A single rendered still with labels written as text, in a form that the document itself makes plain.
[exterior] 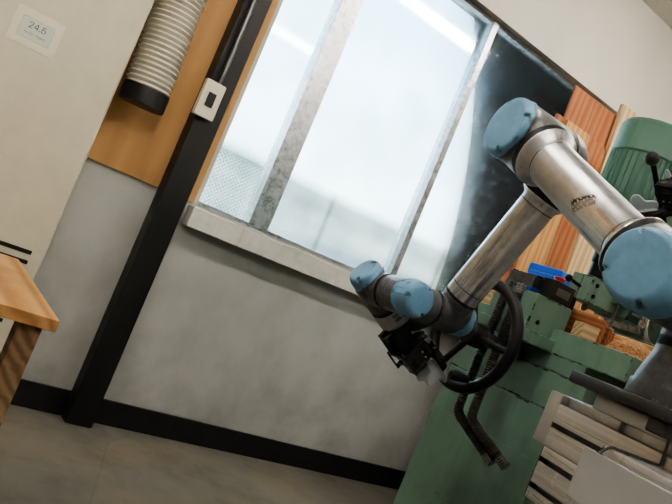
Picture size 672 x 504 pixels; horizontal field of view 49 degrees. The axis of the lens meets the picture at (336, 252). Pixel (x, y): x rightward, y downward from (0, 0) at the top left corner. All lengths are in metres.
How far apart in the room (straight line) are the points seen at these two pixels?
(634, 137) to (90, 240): 1.74
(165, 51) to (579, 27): 2.13
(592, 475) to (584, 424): 0.23
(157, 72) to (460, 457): 1.47
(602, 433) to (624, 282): 0.26
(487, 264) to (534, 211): 0.14
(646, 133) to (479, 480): 0.98
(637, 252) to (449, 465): 1.07
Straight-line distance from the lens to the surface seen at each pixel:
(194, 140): 2.60
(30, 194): 2.26
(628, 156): 2.06
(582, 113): 3.80
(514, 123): 1.34
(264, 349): 2.96
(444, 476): 2.01
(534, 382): 1.88
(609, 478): 1.01
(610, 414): 1.21
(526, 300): 1.83
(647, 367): 1.19
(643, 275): 1.07
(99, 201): 2.61
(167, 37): 2.47
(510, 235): 1.48
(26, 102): 2.24
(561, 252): 3.73
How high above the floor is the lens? 0.81
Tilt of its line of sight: 2 degrees up
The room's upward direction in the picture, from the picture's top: 23 degrees clockwise
